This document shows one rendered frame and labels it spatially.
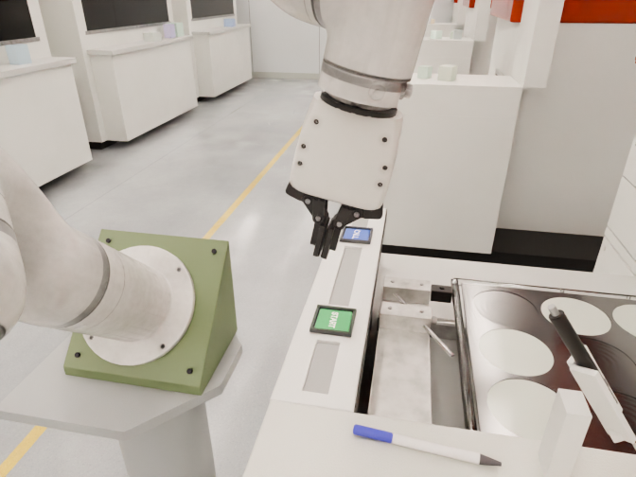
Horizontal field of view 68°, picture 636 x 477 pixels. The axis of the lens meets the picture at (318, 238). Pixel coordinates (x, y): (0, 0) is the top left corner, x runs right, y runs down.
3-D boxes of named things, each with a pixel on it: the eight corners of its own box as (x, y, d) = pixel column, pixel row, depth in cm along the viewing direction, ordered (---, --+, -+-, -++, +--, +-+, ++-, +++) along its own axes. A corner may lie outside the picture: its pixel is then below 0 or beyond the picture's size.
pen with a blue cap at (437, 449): (502, 455, 44) (355, 421, 48) (503, 465, 43) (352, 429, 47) (500, 463, 45) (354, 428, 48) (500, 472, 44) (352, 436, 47)
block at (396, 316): (429, 320, 78) (431, 306, 77) (429, 333, 75) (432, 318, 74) (379, 315, 79) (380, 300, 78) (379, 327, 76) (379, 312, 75)
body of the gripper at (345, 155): (414, 96, 48) (384, 195, 54) (317, 71, 49) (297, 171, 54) (413, 113, 42) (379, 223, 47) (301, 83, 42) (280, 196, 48)
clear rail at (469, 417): (457, 283, 86) (458, 276, 86) (479, 461, 54) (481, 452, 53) (450, 282, 87) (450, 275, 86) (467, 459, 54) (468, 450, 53)
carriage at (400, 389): (427, 304, 87) (428, 291, 86) (430, 485, 55) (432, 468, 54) (382, 299, 88) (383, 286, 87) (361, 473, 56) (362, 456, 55)
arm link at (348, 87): (415, 73, 48) (407, 103, 49) (331, 52, 48) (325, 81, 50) (415, 88, 40) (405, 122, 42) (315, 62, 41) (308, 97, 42)
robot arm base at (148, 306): (68, 358, 75) (-28, 348, 57) (99, 242, 80) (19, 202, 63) (182, 373, 72) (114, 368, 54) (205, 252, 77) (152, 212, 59)
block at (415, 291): (428, 293, 85) (430, 279, 84) (429, 304, 82) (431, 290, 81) (383, 289, 86) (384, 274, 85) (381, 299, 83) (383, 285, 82)
